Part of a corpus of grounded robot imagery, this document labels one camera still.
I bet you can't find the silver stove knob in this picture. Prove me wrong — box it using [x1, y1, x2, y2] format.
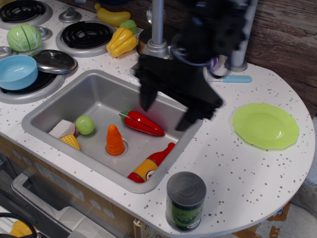
[58, 7, 82, 24]
[36, 26, 53, 41]
[0, 46, 18, 60]

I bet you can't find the grey support post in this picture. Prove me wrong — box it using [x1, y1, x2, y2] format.
[225, 0, 258, 72]

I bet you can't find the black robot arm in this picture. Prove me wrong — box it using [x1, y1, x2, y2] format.
[135, 0, 254, 131]

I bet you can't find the yellow toy corn cob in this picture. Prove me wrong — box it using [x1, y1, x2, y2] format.
[61, 135, 81, 151]

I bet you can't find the silver toy pot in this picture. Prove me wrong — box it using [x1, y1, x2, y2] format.
[137, 27, 153, 55]

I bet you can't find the silver stove knob left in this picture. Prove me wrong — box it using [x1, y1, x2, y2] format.
[0, 46, 18, 60]

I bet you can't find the grey metal sink basin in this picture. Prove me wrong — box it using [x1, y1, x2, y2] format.
[22, 70, 202, 193]

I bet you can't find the black coil burner front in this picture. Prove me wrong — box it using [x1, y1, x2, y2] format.
[0, 72, 65, 104]

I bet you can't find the small green toy vegetable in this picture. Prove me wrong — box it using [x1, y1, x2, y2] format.
[120, 19, 137, 35]

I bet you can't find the light green plastic plate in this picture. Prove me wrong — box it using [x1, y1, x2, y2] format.
[233, 103, 300, 149]

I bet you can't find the green toy cabbage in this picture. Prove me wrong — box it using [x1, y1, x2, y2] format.
[7, 24, 42, 52]

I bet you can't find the silver stove knob middle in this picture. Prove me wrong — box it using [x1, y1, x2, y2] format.
[36, 26, 53, 41]

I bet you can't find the red toy ketchup bottle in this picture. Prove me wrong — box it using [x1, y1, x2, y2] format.
[127, 142, 175, 183]

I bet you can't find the white toy mushroom piece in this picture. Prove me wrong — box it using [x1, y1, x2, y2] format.
[49, 119, 76, 139]

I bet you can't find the yellow toy banana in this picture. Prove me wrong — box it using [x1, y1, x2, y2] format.
[95, 3, 131, 27]

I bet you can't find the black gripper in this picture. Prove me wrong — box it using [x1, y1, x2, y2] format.
[139, 58, 223, 131]

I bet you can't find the silver toy faucet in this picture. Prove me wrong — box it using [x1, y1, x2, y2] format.
[129, 0, 174, 82]

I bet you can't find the grey green toy can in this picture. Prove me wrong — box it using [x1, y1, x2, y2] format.
[165, 172, 207, 232]

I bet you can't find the yellow object with black cable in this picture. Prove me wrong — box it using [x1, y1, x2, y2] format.
[0, 213, 37, 238]

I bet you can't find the green toy apple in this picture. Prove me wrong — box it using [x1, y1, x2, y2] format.
[75, 115, 95, 135]

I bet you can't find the grey oven door handle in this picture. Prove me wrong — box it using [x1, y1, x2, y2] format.
[11, 174, 125, 238]

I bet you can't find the black coil burner rear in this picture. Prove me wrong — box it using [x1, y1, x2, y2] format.
[0, 0, 53, 30]

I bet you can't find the purple toy onion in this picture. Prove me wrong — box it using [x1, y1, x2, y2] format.
[210, 56, 219, 70]

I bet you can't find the blue handled toy knife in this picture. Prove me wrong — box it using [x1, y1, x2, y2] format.
[207, 75, 252, 83]

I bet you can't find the black coil burner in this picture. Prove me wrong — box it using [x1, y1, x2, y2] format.
[55, 21, 116, 58]
[0, 0, 53, 30]
[0, 72, 65, 104]

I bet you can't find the silver pot lid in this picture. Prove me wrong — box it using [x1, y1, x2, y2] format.
[29, 50, 77, 74]

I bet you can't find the red toy chili pepper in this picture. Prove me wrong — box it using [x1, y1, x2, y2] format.
[119, 110, 165, 136]

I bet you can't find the silver stove knob top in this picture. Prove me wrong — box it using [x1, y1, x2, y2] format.
[58, 7, 82, 24]

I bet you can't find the yellow toy bell pepper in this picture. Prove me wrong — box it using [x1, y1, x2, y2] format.
[106, 27, 138, 58]

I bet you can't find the orange toy carrot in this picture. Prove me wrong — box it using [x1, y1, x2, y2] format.
[106, 124, 125, 155]

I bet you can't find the black coil burner middle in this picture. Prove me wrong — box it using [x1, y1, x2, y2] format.
[55, 21, 116, 58]

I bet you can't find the blue toy bowl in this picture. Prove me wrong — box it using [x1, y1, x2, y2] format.
[0, 55, 38, 90]

